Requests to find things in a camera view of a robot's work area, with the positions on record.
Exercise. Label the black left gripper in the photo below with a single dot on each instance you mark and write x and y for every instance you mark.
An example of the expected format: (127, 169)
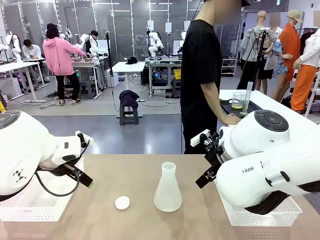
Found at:
(50, 171)

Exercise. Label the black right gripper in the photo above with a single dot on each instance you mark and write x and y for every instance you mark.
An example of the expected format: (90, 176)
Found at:
(217, 157)

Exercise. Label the translucent plastic Erlenmeyer flask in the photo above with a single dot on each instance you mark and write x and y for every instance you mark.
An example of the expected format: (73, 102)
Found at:
(168, 195)

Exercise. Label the white round flask cap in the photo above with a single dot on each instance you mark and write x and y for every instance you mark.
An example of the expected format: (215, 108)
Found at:
(122, 202)

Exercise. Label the clear plastic measuring beaker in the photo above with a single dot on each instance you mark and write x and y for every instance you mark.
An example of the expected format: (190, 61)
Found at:
(238, 101)

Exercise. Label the clear plastic graduated cylinder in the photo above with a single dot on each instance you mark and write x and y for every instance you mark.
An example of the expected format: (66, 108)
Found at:
(246, 100)

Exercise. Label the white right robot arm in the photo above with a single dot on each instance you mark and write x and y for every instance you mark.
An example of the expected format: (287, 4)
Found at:
(262, 160)

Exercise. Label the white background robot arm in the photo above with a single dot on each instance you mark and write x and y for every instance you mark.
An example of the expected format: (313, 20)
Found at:
(155, 43)
(15, 45)

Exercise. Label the person's right forearm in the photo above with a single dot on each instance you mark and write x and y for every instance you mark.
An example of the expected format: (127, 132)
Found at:
(215, 102)

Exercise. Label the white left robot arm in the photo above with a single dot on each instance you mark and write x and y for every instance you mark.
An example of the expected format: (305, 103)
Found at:
(22, 147)

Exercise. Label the person's right hand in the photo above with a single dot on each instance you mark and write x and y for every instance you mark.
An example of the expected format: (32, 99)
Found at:
(231, 119)

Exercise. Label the white perforated plastic basket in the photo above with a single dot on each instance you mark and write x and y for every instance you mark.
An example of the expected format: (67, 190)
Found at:
(37, 210)
(262, 220)

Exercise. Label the black plastic tray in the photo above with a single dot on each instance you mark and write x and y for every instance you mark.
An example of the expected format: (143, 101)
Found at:
(230, 110)

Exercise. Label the grey step stool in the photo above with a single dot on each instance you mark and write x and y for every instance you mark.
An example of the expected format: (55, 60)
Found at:
(128, 116)

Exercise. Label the dark bundled clothing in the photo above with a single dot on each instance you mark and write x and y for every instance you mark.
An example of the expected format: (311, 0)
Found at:
(128, 98)

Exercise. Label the yellow plastic crate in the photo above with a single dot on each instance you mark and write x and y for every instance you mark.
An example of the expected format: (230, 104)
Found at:
(177, 73)

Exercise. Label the grey metal workbench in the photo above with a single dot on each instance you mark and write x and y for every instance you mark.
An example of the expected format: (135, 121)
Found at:
(162, 62)
(86, 65)

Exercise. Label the white shoe rack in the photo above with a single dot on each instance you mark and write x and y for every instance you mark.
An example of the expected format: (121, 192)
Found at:
(228, 67)

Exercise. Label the person in black t-shirt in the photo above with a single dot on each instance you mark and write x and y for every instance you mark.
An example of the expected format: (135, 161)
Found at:
(197, 62)

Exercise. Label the white standing table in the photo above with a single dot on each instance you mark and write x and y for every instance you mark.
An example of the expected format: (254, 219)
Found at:
(128, 67)

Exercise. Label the person in pink hoodie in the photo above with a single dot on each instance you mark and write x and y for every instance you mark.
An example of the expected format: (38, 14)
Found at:
(60, 57)

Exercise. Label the black cap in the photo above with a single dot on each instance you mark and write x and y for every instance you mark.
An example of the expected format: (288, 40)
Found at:
(131, 60)

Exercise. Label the white desk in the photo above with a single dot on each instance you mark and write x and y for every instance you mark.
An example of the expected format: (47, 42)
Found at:
(17, 66)

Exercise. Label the seated person in white shirt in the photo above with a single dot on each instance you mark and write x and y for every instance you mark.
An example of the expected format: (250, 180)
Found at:
(31, 53)

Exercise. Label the person in black vest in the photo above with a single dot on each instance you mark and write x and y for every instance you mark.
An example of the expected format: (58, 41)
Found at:
(92, 42)

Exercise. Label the black tripod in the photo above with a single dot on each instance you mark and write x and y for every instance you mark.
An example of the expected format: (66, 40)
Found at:
(260, 55)

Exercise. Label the mannequin in grey shirt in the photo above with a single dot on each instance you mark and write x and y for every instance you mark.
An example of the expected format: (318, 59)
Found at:
(251, 47)

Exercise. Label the figure in blue patterned dress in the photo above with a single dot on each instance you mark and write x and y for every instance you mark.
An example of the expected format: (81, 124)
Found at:
(280, 60)

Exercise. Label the mannequin in orange trousers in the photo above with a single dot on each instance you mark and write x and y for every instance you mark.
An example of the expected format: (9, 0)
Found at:
(306, 77)

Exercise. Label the mannequin in orange coat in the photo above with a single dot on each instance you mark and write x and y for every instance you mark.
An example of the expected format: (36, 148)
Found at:
(290, 47)

